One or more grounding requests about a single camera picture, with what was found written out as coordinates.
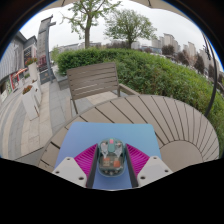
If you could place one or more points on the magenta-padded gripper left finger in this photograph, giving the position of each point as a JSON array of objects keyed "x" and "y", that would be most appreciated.
[{"x": 68, "y": 170}]

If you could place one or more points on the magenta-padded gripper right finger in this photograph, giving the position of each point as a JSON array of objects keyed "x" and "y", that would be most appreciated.
[{"x": 153, "y": 168}]

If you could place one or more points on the blue rectangular mouse pad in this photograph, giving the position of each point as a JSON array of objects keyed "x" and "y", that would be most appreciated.
[{"x": 100, "y": 133}]

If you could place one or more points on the brown slatted patio chair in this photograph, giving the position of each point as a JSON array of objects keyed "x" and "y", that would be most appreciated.
[{"x": 93, "y": 80}]

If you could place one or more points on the green hedge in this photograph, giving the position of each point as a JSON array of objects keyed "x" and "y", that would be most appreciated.
[{"x": 160, "y": 73}]

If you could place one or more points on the dark curved umbrella pole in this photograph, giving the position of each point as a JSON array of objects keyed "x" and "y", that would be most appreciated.
[{"x": 213, "y": 86}]

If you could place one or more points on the tall white planter with flowers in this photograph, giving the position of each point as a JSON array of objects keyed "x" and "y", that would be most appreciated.
[{"x": 32, "y": 70}]

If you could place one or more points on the grey storefront building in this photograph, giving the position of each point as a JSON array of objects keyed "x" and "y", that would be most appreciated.
[{"x": 11, "y": 63}]

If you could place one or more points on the grey sign pillar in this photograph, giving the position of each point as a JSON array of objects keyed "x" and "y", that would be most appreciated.
[{"x": 44, "y": 46}]

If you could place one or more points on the distant apartment buildings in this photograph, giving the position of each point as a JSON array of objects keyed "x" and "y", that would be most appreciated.
[{"x": 168, "y": 40}]

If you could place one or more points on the thin-crowned tree with bare trunk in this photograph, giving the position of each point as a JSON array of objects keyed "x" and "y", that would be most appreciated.
[{"x": 87, "y": 30}]

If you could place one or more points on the round leafy tree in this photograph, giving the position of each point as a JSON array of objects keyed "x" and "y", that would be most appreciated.
[{"x": 128, "y": 26}]

